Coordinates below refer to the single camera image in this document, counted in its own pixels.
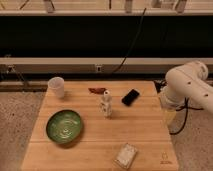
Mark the yellowish translucent gripper tip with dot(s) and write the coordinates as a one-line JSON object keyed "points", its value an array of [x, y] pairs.
{"points": [[169, 115]]}

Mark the black eraser block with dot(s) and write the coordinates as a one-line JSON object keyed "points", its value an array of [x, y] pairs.
{"points": [[130, 97]]}

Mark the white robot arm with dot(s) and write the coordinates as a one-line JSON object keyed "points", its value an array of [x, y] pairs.
{"points": [[186, 81]]}

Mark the white sponge block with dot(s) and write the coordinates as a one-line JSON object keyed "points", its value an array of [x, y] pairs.
{"points": [[126, 155]]}

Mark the white toy figurine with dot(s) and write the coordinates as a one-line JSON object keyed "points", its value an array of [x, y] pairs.
{"points": [[105, 104]]}

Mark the red brown chili pepper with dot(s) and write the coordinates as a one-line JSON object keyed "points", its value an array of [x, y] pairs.
{"points": [[97, 90]]}

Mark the green ceramic bowl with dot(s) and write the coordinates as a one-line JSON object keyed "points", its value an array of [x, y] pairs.
{"points": [[64, 126]]}

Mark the white plastic cup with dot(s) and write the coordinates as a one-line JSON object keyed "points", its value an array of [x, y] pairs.
{"points": [[56, 85]]}

